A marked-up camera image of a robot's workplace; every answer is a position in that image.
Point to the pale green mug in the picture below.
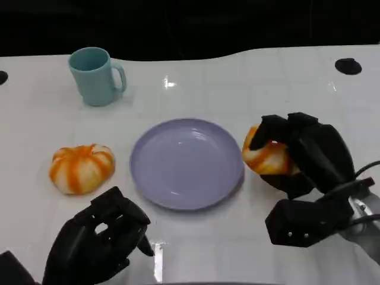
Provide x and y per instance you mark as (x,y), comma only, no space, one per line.
(93,77)

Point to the lilac plate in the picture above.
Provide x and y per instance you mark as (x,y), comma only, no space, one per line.
(187,166)

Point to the black round table grommet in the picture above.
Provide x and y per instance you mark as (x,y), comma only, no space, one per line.
(3,77)
(348,66)

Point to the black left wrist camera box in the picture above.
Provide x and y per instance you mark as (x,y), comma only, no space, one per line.
(15,270)

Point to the black backdrop cloth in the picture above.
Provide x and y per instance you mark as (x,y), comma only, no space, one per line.
(190,23)

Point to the orange white toy bread roll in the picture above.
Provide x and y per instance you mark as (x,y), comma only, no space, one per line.
(81,169)
(267,161)

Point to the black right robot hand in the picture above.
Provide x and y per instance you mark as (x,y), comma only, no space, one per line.
(323,157)

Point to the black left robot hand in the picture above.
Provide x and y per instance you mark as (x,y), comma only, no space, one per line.
(89,237)

